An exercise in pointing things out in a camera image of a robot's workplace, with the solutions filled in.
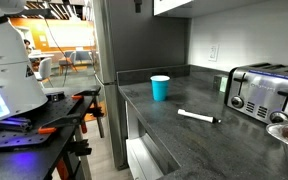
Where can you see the white pen with black cap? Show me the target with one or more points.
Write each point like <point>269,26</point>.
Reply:
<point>195,115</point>

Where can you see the wooden leg lounge chair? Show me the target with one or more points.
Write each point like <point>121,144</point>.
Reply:
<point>69,60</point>

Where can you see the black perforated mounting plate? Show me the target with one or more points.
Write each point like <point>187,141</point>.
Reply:
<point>50,113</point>

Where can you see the stainless steel refrigerator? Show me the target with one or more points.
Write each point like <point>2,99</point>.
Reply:
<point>140,43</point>

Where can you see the silver black toaster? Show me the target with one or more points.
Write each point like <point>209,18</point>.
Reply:
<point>262,91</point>

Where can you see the blue plastic cup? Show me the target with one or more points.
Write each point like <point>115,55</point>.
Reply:
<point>159,90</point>

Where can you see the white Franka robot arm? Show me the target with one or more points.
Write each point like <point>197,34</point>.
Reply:
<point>9,66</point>

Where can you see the white office table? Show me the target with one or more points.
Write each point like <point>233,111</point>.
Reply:
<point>40,55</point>

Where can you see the white wall outlet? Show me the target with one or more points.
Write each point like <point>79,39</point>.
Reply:
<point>213,52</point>

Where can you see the white lower cabinet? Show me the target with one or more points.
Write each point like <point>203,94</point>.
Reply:
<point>140,156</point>

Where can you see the orange black bar clamp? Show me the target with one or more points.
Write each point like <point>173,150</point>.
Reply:
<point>90,93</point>
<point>64,122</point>
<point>75,148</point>

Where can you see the grey office chair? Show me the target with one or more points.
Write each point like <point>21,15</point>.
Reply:
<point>45,69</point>

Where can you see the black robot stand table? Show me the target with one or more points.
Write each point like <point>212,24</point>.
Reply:
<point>20,163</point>

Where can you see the person with dark hair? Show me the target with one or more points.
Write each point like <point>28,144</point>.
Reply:
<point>27,46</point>

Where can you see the small dark box green label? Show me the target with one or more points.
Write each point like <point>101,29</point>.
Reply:
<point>219,83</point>

